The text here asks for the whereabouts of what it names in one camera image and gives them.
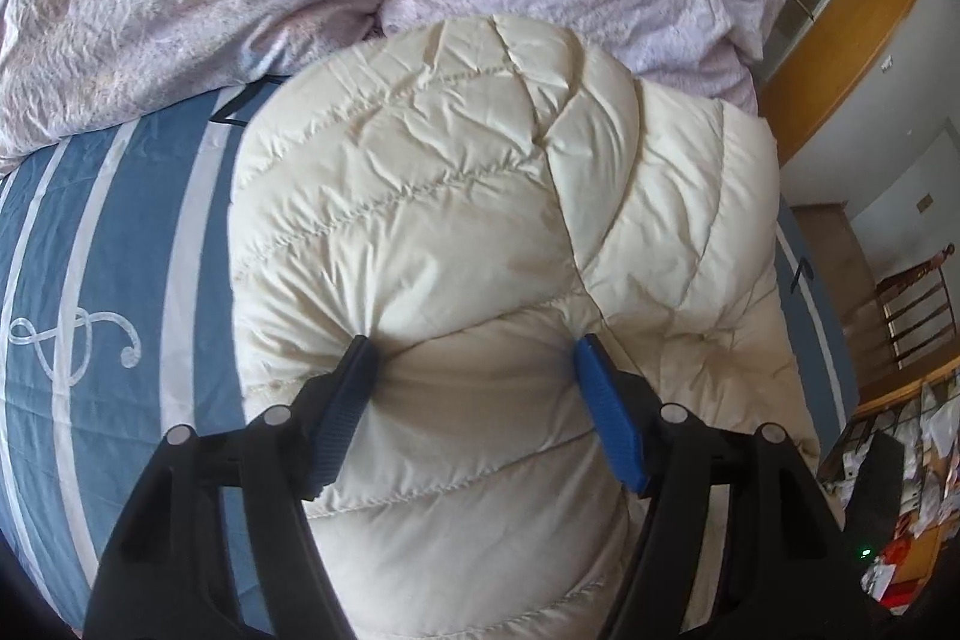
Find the blue striped bed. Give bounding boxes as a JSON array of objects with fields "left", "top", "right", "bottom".
[{"left": 0, "top": 76, "right": 863, "bottom": 640}]

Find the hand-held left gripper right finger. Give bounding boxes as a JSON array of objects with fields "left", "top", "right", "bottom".
[{"left": 573, "top": 333, "right": 875, "bottom": 640}]

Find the wooden chair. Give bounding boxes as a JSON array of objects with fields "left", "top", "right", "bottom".
[{"left": 873, "top": 241, "right": 960, "bottom": 380}]

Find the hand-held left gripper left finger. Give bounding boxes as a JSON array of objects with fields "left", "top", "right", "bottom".
[{"left": 82, "top": 334, "right": 377, "bottom": 640}]

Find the cluttered wooden desk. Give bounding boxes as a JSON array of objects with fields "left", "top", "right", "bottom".
[{"left": 817, "top": 366, "right": 960, "bottom": 620}]

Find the cream quilted down jacket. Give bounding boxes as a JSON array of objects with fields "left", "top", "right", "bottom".
[{"left": 225, "top": 14, "right": 822, "bottom": 640}]

